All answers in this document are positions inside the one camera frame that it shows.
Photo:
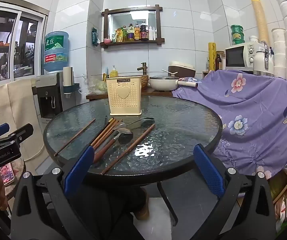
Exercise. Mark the sliding window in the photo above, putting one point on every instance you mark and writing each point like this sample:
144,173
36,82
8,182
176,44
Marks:
13,50

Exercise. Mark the person's dark trouser leg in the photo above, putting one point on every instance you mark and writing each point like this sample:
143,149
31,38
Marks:
113,212

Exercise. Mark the paper cup dispenser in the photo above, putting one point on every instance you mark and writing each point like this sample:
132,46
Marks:
68,80

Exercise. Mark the brass faucet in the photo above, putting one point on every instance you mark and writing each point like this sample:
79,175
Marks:
142,68

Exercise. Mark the white ladle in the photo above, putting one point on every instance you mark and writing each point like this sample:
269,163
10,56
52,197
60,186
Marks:
169,72

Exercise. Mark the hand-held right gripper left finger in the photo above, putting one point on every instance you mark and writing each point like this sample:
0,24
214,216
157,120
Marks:
78,172

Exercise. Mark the brown wooden chopstick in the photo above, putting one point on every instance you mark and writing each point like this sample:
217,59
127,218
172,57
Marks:
105,133
74,137
129,146
101,132
133,147
109,135

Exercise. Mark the blue water bottle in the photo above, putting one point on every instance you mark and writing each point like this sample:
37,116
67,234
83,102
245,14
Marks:
56,52

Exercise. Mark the tall stack of paper cups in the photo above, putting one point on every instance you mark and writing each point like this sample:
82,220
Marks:
258,17

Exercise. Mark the smartphone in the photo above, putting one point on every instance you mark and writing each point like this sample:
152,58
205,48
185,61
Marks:
6,175

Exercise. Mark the grey water dispenser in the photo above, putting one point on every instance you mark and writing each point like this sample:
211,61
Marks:
47,97

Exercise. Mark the dark soy sauce bottle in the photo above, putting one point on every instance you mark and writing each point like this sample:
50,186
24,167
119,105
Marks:
144,32

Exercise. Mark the white squeeze bottle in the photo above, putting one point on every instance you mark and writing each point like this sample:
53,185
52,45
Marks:
152,33

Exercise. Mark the white microwave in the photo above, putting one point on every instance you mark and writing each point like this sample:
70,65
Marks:
236,56

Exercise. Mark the brown glass bottle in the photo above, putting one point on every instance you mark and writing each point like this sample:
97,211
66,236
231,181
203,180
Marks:
219,62

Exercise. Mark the cream plastic utensil holder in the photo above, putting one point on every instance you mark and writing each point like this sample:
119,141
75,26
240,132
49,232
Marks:
124,97

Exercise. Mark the green instant noodle cup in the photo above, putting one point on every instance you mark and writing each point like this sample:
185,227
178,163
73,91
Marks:
237,28
238,35
238,42

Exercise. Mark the purple floral cloth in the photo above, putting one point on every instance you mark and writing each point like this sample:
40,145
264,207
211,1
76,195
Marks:
246,110

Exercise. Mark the bottle yellow label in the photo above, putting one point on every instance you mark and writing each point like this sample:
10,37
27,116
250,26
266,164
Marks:
137,33

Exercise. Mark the beige cloth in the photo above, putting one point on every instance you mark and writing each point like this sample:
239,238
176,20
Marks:
11,110

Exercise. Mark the green glass bottle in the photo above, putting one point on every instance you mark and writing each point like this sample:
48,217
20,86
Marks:
124,34

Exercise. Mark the wooden wall shelf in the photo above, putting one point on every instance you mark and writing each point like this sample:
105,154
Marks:
158,25

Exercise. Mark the brown white rice cooker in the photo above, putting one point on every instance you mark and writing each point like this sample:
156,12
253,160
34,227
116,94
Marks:
183,70

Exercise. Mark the white steel kitchen appliance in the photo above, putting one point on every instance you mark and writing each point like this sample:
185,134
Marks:
263,60

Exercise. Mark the yellow soap pump bottle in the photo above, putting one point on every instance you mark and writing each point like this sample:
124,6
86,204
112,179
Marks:
113,73

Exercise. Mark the white cup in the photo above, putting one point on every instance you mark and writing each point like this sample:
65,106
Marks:
253,39

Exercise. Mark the clear plastic bag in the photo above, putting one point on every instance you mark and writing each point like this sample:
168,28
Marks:
96,86

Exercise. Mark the yellow film roll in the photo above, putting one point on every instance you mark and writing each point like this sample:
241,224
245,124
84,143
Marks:
212,56

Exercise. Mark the green packet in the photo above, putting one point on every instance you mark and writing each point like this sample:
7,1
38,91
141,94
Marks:
95,37

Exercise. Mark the oil bottle blue label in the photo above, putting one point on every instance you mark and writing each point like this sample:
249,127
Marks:
130,33

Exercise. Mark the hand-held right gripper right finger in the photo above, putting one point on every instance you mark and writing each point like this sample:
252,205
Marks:
208,172

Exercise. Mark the small pink pot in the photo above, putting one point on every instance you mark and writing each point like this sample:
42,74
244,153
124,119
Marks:
107,41

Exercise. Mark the woven wooden basin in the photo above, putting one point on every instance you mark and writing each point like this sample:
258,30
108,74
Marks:
145,81

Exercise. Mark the round glass table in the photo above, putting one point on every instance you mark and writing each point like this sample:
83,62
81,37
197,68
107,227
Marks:
173,135

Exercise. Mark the cardboard box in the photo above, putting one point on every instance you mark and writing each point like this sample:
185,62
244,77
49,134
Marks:
205,74

